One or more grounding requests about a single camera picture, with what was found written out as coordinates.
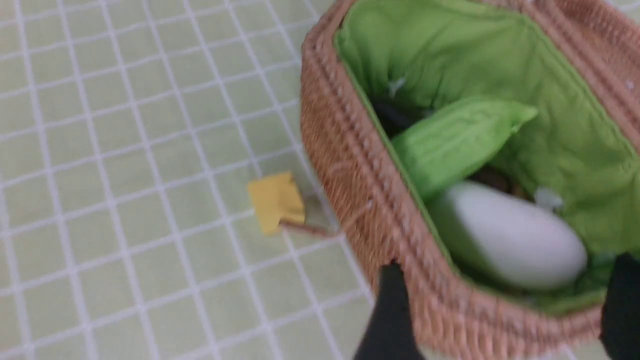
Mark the green fabric basket liner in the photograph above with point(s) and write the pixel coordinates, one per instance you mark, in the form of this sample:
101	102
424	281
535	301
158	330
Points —
571	160

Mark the woven wicker basket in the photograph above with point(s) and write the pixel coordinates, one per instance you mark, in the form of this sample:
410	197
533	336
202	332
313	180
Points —
381	219

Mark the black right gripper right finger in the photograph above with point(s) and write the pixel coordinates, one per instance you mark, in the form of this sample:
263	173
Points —
620	317

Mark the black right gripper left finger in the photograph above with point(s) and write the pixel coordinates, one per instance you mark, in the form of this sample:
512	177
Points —
389	333

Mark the green toy bitter gourd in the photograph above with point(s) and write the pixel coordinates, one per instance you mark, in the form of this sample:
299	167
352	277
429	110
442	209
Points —
457	140

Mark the white toy radish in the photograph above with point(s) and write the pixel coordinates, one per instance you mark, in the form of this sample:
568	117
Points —
507	239

